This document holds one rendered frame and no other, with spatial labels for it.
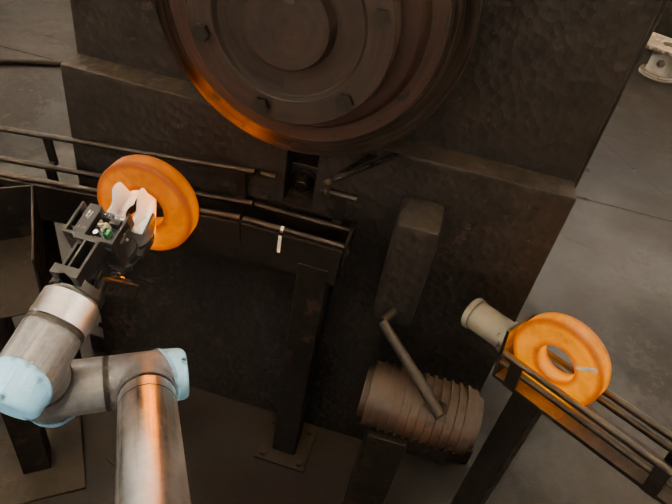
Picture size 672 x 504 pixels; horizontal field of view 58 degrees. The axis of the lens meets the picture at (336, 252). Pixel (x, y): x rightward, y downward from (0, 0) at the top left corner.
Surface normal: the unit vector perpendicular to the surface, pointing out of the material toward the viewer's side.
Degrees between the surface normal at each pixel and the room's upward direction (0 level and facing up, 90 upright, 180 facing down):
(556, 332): 90
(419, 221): 0
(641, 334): 0
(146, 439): 21
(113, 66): 0
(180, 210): 88
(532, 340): 90
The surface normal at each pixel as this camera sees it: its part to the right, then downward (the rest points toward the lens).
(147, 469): -0.07, -0.92
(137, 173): -0.25, 0.58
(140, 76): 0.15, -0.75
